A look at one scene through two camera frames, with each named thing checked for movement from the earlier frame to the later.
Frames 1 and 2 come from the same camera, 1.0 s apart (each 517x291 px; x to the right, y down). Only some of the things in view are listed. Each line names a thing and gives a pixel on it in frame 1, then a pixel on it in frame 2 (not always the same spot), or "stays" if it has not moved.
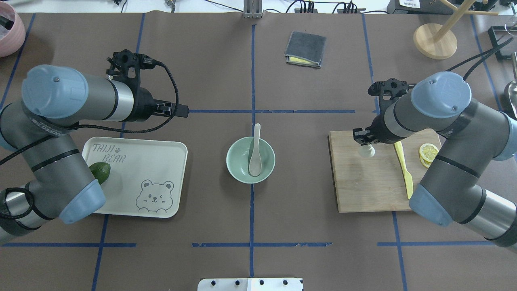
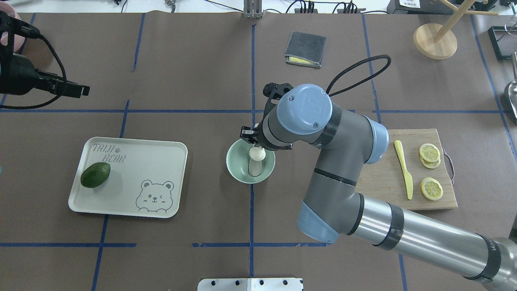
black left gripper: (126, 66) -> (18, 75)
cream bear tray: (146, 178) stays
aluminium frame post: (253, 9) stays
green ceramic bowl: (238, 159) stays
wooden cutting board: (377, 183) stays
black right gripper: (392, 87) -> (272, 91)
